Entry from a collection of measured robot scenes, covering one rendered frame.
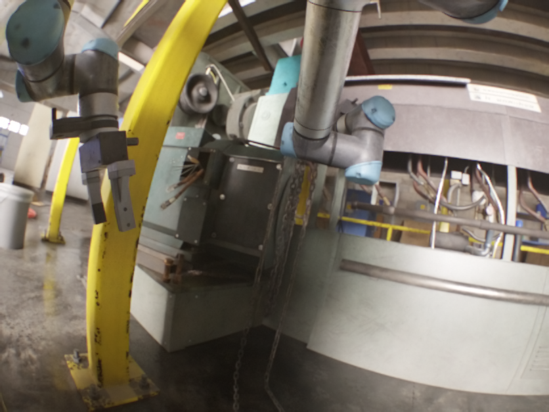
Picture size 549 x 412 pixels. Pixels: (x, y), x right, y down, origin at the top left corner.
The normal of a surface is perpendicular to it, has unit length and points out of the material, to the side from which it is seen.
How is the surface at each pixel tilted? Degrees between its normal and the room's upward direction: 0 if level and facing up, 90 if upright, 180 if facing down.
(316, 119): 156
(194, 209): 90
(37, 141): 90
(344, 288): 90
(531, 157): 90
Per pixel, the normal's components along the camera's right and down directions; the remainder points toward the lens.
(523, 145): -0.52, -0.19
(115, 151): 0.88, 0.02
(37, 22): 0.68, 0.09
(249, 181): -0.22, -0.14
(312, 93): -0.46, 0.77
